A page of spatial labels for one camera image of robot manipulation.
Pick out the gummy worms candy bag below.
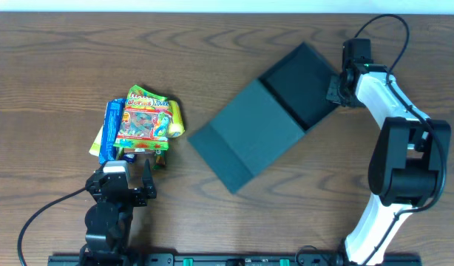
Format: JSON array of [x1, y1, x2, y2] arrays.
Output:
[[114, 85, 172, 151]]

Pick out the black mounting rail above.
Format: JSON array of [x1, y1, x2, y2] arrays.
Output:
[[47, 252, 422, 266]]

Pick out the kitkat chocolate bar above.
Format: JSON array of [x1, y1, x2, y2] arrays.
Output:
[[153, 150, 166, 170]]

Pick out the brown chocolate milk carton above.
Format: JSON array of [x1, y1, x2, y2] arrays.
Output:
[[123, 148, 155, 154]]

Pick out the yellow green snack packet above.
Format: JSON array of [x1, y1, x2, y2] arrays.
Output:
[[89, 127, 103, 157]]

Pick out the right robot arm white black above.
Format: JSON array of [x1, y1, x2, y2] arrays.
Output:
[[328, 59, 451, 265]]

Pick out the yellow mentos candy tube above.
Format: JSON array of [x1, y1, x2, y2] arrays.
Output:
[[169, 100, 185, 137]]

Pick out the blue cookie package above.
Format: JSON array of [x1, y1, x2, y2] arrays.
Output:
[[98, 98, 126, 165]]

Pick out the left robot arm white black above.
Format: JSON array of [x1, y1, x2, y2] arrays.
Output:
[[78, 160, 157, 266]]

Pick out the small blue wrapped candy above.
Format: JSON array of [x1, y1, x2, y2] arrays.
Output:
[[123, 154, 137, 164]]

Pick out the dark green gift box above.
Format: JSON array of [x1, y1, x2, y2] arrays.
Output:
[[189, 43, 337, 194]]

